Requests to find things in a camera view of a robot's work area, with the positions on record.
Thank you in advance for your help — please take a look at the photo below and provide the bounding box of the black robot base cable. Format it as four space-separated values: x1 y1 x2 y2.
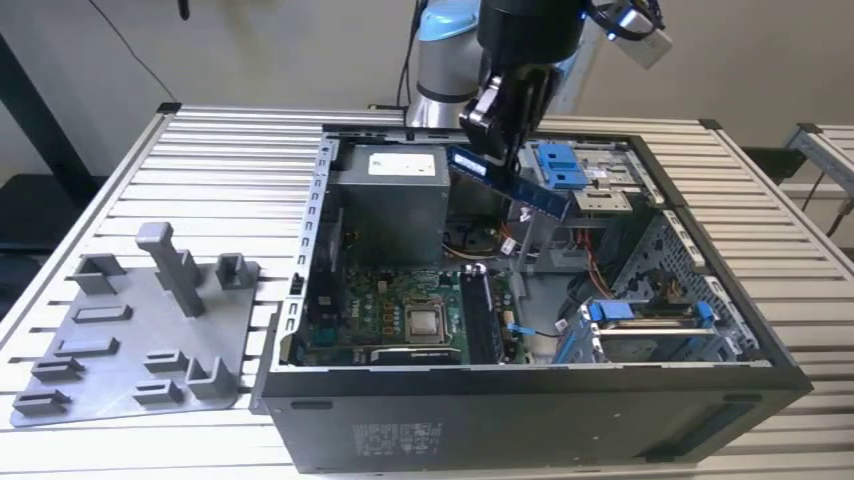
396 0 430 110

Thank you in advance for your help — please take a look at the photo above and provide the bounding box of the silver CPU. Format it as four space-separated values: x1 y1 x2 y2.
407 309 446 339

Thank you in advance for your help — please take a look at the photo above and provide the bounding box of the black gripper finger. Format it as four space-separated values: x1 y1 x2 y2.
516 66 556 152
458 73 520 167

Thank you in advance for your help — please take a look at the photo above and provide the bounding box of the black RAM slot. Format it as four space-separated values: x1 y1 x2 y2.
462 267 487 365

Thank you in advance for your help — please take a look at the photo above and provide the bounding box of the thin black wall wire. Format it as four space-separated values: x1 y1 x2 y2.
88 0 179 106

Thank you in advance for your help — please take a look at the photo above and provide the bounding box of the blue connector wire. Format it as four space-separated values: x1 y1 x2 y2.
504 321 568 339

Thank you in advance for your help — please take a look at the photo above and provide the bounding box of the grey plastic parts rack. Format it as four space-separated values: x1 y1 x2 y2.
9 221 263 429

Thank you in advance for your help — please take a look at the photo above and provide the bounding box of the black graphics card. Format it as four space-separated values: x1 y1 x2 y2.
352 344 467 367

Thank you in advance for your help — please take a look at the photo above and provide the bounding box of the blue drive bay latch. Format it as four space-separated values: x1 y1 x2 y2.
534 143 583 192

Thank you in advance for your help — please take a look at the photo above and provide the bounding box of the blue disk carrier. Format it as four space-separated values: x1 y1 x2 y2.
555 298 719 365

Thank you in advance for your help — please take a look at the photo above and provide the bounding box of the CPU socket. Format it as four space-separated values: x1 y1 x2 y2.
398 296 454 347

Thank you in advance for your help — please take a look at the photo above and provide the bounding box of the grey metal drive cage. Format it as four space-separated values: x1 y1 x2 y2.
507 141 663 274

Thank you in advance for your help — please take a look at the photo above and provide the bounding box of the green motherboard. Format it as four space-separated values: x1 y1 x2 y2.
292 149 535 367

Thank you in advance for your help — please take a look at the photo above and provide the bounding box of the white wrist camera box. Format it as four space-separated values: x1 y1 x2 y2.
603 0 674 70

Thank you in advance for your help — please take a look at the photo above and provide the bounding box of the grey power supply unit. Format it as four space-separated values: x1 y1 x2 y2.
328 144 454 266

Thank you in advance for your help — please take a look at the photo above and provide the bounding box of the black open PC case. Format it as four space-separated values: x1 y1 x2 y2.
247 121 817 476

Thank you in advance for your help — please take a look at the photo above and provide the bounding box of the orange wire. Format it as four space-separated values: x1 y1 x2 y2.
570 224 606 301

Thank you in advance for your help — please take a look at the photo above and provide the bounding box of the silver hard disk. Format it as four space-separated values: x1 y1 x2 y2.
596 327 708 365

